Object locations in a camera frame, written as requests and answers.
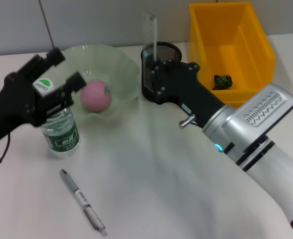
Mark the pink toy peach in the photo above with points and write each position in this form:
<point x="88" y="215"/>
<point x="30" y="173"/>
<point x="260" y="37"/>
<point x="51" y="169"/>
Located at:
<point x="94" y="97"/>

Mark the clear water bottle green label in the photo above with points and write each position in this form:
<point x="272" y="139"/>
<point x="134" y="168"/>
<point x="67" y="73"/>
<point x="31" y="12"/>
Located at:
<point x="61" y="137"/>

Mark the black mesh pen holder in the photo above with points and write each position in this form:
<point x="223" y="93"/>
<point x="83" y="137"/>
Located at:
<point x="166" y="51"/>

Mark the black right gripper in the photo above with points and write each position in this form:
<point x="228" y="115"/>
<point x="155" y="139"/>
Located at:
<point x="183" y="84"/>

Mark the grey pen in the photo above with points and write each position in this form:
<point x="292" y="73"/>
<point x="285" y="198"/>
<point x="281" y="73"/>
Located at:
<point x="71" y="185"/>

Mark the green glass fruit plate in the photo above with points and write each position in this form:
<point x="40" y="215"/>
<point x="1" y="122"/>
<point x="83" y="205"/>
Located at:
<point x="111" y="62"/>

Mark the yellow plastic bin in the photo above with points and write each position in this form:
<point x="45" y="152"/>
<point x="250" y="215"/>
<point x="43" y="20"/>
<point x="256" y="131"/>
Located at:
<point x="223" y="37"/>

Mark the transparent plastic ruler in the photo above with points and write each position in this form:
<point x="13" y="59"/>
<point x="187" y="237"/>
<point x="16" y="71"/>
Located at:
<point x="151" y="35"/>

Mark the green plastic wrapper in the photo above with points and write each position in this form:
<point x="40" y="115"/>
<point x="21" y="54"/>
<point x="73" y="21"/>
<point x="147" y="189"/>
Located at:
<point x="223" y="82"/>

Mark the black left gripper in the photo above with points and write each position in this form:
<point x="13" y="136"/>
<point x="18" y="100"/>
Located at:
<point x="12" y="104"/>

